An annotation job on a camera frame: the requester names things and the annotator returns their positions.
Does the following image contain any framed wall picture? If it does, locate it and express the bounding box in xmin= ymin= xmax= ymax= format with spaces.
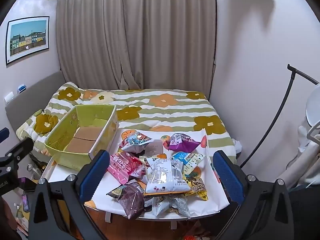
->
xmin=5 ymin=16 xmax=50 ymax=66

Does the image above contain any blue yellow snack packet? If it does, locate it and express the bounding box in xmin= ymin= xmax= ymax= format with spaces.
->
xmin=171 ymin=152 xmax=206 ymax=177

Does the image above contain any black cable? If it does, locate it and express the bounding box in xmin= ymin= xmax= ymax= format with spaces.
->
xmin=239 ymin=64 xmax=320 ymax=168

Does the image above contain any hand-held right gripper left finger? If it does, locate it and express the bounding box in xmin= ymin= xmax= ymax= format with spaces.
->
xmin=28 ymin=149 xmax=110 ymax=240

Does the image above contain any blue tomato snack packet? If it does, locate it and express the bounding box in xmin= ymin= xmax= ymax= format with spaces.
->
xmin=120 ymin=129 xmax=154 ymax=153

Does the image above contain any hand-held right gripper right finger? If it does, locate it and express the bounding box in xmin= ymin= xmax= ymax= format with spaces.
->
xmin=212 ymin=150 xmax=294 ymax=240

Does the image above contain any white crumpled tissue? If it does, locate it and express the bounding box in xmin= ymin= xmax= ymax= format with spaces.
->
xmin=232 ymin=138 xmax=243 ymax=153

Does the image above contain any silvery light blue snack packet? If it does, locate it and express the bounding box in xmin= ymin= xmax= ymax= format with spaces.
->
xmin=151 ymin=194 xmax=191 ymax=218

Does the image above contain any beige curtain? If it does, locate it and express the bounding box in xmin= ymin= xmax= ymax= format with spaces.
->
xmin=55 ymin=0 xmax=217 ymax=91

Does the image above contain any white round lamp head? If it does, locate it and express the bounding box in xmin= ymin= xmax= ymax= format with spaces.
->
xmin=305 ymin=84 xmax=320 ymax=131

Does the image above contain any pink translucent snack packet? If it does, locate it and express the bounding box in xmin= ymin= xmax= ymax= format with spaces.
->
xmin=107 ymin=152 xmax=147 ymax=183

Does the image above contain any grey padded headboard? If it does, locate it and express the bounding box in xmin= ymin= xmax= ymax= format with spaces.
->
xmin=5 ymin=71 xmax=63 ymax=132

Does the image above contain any persimmon print white cloth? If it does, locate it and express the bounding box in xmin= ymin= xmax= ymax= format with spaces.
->
xmin=84 ymin=127 xmax=230 ymax=216

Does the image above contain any grey paper sachet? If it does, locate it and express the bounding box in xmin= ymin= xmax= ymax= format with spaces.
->
xmin=144 ymin=140 xmax=164 ymax=157

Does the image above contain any floral striped blanket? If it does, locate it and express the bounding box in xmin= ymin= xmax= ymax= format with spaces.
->
xmin=16 ymin=81 xmax=237 ymax=167

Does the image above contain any green cardboard box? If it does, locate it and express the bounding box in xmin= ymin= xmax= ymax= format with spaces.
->
xmin=44 ymin=104 xmax=119 ymax=172

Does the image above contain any yellow black snack packet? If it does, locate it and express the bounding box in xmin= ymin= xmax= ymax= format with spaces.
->
xmin=184 ymin=174 xmax=209 ymax=201

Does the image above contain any white cat print snack packet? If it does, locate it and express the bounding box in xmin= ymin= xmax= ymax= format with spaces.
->
xmin=144 ymin=156 xmax=191 ymax=196

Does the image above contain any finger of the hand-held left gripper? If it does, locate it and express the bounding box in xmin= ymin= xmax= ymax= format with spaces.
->
xmin=0 ymin=137 xmax=34 ymax=179
xmin=0 ymin=127 xmax=10 ymax=143

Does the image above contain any dark purple snack packet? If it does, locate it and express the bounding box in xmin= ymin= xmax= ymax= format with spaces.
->
xmin=106 ymin=179 xmax=146 ymax=220

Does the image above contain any purple rectangular item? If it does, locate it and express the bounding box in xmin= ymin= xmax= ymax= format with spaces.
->
xmin=22 ymin=194 xmax=31 ymax=212

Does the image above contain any white table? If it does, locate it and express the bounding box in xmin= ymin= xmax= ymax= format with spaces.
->
xmin=39 ymin=127 xmax=231 ymax=230

